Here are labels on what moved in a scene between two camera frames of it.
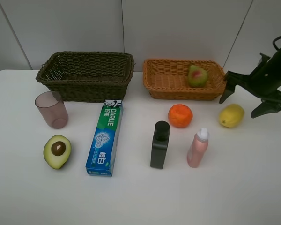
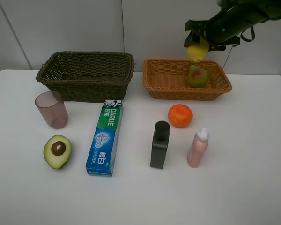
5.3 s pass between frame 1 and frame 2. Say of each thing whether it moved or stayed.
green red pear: stayed
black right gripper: moved
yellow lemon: moved
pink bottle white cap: stayed
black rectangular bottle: stayed
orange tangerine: stayed
